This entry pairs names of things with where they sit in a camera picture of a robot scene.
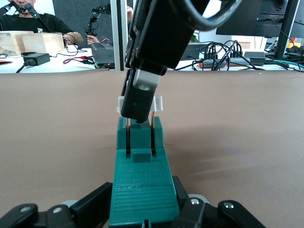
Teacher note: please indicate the black power adapter brick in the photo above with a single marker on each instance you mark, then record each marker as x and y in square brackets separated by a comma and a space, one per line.
[38, 59]

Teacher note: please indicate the flat black device box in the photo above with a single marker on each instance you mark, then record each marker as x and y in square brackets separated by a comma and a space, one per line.
[192, 52]

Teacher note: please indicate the black computer monitor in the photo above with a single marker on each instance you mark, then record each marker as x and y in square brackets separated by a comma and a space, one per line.
[261, 21]

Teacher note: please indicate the aluminium camera post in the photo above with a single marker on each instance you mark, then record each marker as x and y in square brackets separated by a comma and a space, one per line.
[118, 35]

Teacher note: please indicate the yellow object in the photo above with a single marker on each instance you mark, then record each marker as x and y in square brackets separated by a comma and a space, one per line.
[294, 45]

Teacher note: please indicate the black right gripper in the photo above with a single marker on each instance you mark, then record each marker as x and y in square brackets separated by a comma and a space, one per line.
[161, 35]

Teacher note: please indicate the orange grey power strip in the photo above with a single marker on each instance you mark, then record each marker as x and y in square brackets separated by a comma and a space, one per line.
[213, 63]

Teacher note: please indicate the light wooden block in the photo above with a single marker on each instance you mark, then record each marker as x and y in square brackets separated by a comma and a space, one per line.
[42, 42]
[9, 44]

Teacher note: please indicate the black monitor stand pole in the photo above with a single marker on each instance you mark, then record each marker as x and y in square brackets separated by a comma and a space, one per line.
[286, 31]

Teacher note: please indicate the black articulated stand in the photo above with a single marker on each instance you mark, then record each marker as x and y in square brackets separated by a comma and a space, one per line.
[23, 10]
[95, 16]

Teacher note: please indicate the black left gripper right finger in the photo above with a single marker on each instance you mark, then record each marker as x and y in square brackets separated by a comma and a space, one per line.
[202, 213]

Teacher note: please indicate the green potted plant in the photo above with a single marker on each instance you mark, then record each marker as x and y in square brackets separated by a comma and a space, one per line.
[194, 38]

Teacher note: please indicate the grey network hub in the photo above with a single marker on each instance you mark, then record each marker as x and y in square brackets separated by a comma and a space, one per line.
[255, 57]

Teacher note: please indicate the black power supply red LED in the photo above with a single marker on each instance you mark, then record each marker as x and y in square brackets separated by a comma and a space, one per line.
[102, 53]

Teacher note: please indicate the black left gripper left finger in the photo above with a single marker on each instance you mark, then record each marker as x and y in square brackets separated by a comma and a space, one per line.
[95, 202]

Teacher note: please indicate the grey office chair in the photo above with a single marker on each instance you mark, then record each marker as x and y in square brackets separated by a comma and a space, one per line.
[213, 36]

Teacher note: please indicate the green load switch base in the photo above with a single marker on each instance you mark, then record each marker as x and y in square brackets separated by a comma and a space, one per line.
[142, 190]

